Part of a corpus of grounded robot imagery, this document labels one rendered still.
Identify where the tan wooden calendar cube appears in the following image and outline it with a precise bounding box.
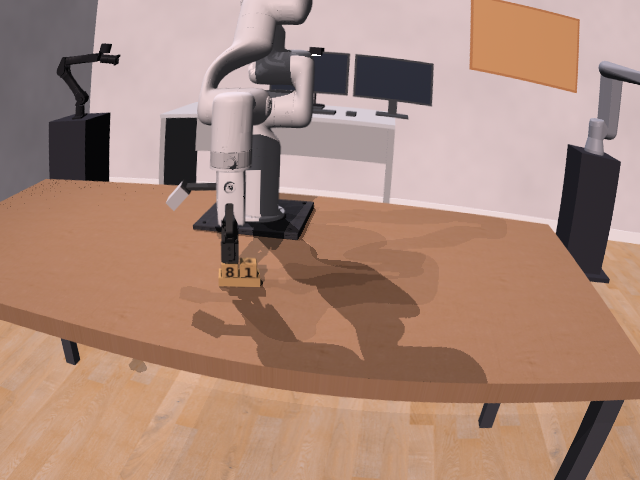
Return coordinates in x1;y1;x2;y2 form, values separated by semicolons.
221;262;238;277
239;258;257;278

